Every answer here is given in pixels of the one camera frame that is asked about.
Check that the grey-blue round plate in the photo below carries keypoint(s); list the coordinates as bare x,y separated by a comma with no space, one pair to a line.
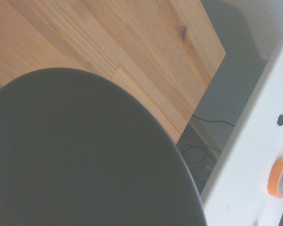
85,153

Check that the orange tape roll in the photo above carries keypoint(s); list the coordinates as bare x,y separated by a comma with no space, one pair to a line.
276,179

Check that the white side table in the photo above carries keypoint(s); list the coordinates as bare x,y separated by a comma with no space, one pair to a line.
247,169

